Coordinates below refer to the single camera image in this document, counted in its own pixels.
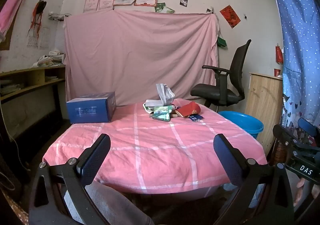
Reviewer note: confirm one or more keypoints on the wooden cabinet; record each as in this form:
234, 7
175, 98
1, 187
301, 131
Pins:
262, 102

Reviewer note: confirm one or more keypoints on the person's right hand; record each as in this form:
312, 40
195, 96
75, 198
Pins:
298, 198

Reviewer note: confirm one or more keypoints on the green printed packet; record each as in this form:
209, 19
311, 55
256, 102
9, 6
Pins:
161, 112

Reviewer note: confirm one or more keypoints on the black office chair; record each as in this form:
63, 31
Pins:
237, 64

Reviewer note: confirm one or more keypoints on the blue cardboard box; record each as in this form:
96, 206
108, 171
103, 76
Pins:
87, 109

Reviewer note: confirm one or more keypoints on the stack of newspapers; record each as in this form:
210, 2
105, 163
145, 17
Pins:
50, 61

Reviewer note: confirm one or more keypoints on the pink curtain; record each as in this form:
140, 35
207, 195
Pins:
15, 2

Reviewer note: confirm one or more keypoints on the blue dotted curtain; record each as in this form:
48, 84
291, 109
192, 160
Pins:
297, 39

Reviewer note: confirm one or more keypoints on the metal wall rack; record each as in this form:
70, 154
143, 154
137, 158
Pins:
57, 16

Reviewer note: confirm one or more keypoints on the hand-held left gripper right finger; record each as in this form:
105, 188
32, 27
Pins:
226, 157

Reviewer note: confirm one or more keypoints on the pink hanging sheet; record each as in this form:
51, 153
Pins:
140, 52

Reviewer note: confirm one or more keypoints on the red tassel decoration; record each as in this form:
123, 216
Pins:
37, 14

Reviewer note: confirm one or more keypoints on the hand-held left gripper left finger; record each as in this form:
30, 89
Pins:
96, 157

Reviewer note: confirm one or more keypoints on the small blue card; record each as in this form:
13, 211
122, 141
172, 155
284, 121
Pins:
195, 118

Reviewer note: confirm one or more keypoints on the pink checked tablecloth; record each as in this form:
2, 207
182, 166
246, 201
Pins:
150, 152

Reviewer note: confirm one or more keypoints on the green hanging pouch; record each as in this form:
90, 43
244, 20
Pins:
222, 41

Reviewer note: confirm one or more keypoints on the blue plastic basin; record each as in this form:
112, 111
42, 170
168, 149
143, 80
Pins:
247, 127

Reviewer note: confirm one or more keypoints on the wall calendar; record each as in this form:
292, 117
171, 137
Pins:
37, 39

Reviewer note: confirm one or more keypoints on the wooden shelf unit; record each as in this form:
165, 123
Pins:
32, 77

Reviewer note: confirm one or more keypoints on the person's grey trouser leg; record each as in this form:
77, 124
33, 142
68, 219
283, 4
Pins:
112, 205

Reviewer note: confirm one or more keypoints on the red wall poster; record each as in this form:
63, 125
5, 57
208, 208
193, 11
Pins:
230, 16

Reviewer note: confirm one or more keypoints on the red hanging ornament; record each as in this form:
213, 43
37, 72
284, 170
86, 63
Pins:
278, 54

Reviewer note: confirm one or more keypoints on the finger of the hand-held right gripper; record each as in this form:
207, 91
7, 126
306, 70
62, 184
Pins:
307, 126
282, 134

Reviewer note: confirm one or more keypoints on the green wall picture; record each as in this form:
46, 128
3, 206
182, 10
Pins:
163, 8

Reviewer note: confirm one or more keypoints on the small wall photo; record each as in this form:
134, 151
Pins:
184, 1

